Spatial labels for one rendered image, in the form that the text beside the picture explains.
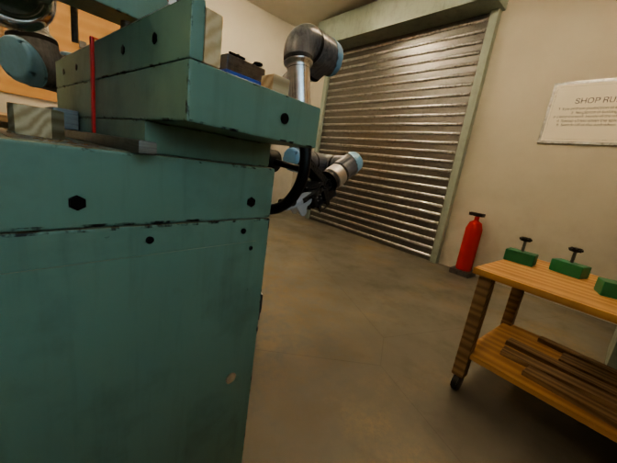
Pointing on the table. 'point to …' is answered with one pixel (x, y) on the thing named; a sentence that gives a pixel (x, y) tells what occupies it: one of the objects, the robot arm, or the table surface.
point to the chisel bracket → (117, 8)
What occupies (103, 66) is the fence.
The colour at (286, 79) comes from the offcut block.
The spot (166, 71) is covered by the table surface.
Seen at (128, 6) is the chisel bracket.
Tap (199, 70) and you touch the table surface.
